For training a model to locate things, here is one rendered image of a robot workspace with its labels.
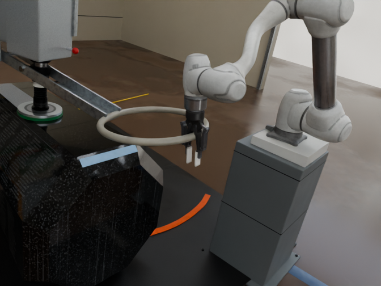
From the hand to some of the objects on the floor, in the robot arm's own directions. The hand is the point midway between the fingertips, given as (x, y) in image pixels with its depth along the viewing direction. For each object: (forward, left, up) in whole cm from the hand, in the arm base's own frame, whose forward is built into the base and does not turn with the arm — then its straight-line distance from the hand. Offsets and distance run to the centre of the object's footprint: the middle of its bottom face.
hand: (193, 156), depth 149 cm
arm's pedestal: (-72, +10, -92) cm, 117 cm away
